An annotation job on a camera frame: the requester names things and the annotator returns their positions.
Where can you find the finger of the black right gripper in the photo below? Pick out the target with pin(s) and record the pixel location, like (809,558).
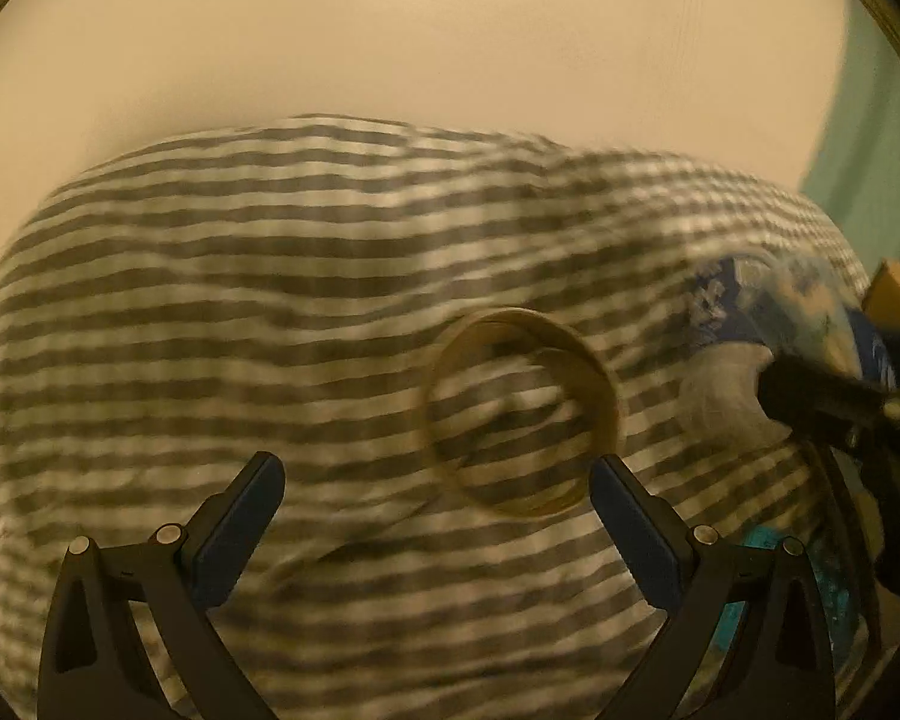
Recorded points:
(861,418)

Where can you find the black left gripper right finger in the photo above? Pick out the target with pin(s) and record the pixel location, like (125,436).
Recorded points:
(692,574)

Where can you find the teal curtain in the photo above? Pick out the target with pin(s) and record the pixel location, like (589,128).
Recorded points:
(855,175)

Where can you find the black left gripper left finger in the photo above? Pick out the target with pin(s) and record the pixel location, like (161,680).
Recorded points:
(93,663)

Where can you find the teal blue packet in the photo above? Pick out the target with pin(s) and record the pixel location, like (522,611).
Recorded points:
(837,604)

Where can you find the grey white checked blanket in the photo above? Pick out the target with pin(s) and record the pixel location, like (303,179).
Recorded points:
(169,313)

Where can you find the brown cardboard box right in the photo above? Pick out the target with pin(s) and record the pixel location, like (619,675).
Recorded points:
(881,304)

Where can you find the clear blue plastic packet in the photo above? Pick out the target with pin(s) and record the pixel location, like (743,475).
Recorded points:
(750,308)

